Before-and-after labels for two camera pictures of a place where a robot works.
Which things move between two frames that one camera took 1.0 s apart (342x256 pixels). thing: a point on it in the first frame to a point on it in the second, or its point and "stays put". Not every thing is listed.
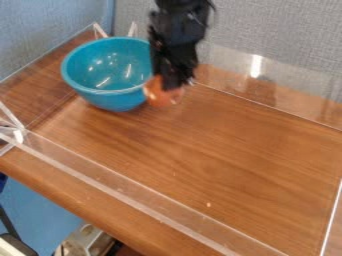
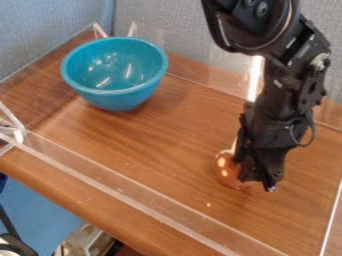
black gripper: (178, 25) to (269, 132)
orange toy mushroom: (160, 96) to (228, 170)
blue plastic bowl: (109, 69) stays put
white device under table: (90, 241) stays put
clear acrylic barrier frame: (230, 158) stays put
